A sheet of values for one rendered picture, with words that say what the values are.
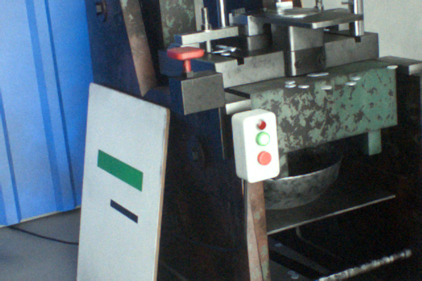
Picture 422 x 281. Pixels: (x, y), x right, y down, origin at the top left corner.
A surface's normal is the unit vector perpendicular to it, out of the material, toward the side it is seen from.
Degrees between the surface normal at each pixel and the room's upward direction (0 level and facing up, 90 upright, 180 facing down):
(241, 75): 90
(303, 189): 105
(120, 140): 78
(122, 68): 90
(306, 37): 90
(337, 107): 90
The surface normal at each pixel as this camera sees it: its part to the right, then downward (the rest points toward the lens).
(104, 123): -0.87, 0.00
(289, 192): 0.17, 0.50
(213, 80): 0.47, 0.19
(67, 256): -0.09, -0.96
